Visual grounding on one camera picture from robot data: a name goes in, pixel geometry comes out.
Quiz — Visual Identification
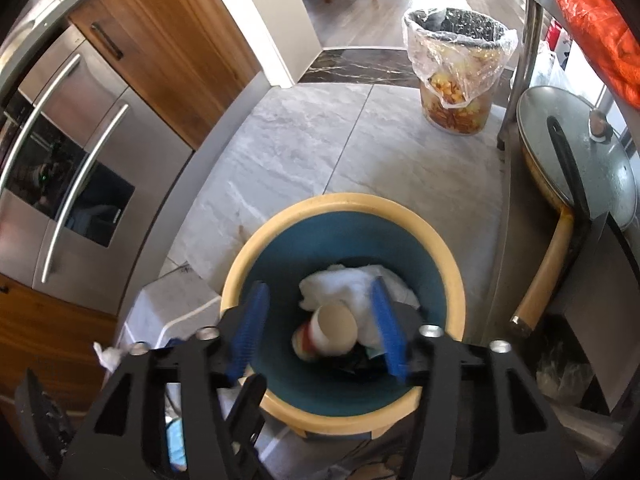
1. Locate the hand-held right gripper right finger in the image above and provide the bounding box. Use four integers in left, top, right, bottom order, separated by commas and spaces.
370, 277, 586, 480

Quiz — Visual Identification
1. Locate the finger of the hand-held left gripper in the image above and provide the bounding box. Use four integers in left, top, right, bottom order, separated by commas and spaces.
14, 369, 77, 480

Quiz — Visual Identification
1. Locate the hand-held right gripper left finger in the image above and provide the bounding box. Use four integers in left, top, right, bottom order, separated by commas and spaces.
60, 282, 273, 480

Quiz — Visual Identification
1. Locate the black plastic bag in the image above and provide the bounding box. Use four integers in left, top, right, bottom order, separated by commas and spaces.
340, 340, 391, 373

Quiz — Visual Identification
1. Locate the red and white paper cup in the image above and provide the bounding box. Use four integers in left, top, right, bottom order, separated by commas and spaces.
291, 301, 359, 362

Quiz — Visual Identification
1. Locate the large white tissue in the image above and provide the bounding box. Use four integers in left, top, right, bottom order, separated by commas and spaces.
299, 262, 421, 351

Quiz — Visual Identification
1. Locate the blue bin with cream rim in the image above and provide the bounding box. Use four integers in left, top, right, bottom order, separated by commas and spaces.
220, 192, 467, 436

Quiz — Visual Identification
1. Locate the blue face mask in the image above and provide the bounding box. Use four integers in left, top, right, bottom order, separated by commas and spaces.
166, 417, 190, 468

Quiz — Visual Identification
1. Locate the wide wooden cabinet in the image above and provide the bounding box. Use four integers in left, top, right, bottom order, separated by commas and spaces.
0, 272, 118, 416

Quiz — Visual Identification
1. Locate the small crumpled white tissue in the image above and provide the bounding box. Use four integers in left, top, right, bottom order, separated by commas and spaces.
92, 341, 138, 373

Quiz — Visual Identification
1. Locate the yellow frying pan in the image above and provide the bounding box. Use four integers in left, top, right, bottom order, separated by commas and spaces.
510, 145, 581, 338

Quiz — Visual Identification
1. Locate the clear plastic bag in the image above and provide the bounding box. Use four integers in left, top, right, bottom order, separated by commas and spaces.
536, 339, 597, 407

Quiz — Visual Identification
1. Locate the clear lined waste bin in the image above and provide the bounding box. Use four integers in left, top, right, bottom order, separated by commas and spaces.
403, 0, 518, 136

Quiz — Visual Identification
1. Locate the stainless steel oven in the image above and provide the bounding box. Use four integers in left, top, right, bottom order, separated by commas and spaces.
0, 0, 201, 311

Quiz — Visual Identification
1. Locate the metal rack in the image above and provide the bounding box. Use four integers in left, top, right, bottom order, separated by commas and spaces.
487, 0, 640, 421

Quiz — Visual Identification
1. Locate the white plastic bag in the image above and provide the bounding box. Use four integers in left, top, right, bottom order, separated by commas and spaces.
530, 50, 571, 92

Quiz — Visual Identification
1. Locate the narrow wooden cabinet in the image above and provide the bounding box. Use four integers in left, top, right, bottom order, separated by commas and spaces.
67, 0, 263, 152

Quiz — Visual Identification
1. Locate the orange mesh bag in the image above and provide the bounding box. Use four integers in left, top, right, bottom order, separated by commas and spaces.
556, 0, 640, 111

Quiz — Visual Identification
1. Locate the black utensil handle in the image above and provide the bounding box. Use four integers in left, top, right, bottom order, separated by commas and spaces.
546, 116, 592, 222

